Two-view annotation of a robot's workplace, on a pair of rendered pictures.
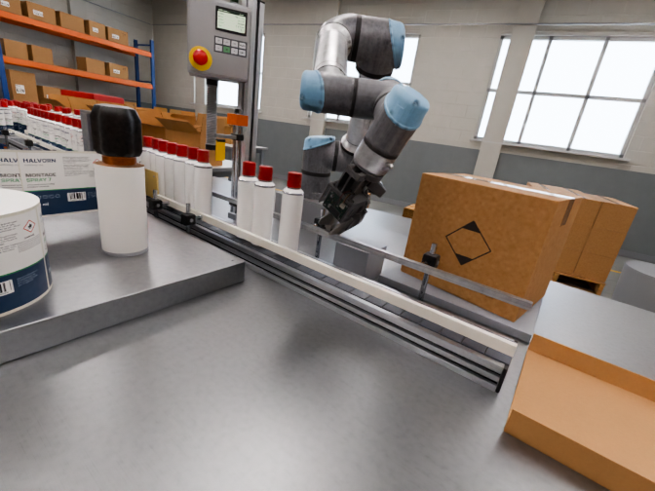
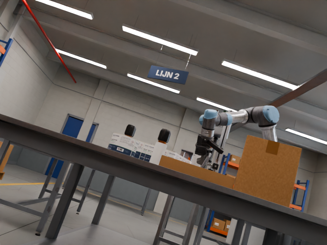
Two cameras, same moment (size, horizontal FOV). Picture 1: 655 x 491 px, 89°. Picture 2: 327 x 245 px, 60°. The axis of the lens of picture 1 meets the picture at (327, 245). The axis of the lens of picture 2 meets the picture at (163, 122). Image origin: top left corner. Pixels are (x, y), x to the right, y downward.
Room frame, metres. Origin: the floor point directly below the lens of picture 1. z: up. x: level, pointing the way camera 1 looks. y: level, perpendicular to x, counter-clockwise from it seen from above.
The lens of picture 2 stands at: (-0.27, -1.40, 0.76)
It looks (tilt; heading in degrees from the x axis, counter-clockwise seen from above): 13 degrees up; 64
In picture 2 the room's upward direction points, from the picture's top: 19 degrees clockwise
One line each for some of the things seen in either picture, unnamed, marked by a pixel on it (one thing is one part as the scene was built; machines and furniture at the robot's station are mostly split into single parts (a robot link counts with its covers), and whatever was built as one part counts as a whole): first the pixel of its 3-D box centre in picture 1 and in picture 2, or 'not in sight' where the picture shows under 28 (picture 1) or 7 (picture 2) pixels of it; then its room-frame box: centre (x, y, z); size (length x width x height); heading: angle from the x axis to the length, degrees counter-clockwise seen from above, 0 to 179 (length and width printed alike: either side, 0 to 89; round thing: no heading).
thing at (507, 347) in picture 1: (273, 246); not in sight; (0.75, 0.13, 0.91); 1.07 x 0.01 x 0.02; 56
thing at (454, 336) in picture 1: (213, 229); not in sight; (0.95, 0.35, 0.86); 1.65 x 0.08 x 0.04; 56
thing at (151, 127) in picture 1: (166, 133); not in sight; (2.97, 1.52, 0.97); 0.53 x 0.45 x 0.37; 157
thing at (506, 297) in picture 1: (295, 222); (200, 168); (0.81, 0.09, 0.96); 1.07 x 0.01 x 0.01; 56
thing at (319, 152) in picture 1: (320, 153); not in sight; (1.33, 0.08, 1.10); 0.13 x 0.12 x 0.14; 94
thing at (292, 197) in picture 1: (290, 214); (196, 163); (0.78, 0.10, 0.98); 0.05 x 0.05 x 0.20
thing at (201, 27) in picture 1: (219, 43); (218, 124); (1.08, 0.39, 1.38); 0.17 x 0.10 x 0.19; 111
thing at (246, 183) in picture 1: (247, 201); not in sight; (0.86, 0.23, 0.98); 0.05 x 0.05 x 0.20
